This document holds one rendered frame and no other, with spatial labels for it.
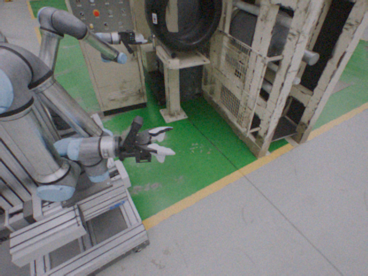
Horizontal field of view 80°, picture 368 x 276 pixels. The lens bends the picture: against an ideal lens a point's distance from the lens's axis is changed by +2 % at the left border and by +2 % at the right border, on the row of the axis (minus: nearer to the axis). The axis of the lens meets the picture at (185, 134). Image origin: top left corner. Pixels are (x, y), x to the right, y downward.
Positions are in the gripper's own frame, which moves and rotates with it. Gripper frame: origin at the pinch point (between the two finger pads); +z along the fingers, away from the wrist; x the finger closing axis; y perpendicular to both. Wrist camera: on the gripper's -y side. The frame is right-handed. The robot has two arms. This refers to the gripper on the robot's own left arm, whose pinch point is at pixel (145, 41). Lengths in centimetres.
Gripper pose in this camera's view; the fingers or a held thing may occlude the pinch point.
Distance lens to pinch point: 181.4
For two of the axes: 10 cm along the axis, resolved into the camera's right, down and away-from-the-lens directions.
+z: 9.2, -1.6, 3.6
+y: 1.1, -7.7, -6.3
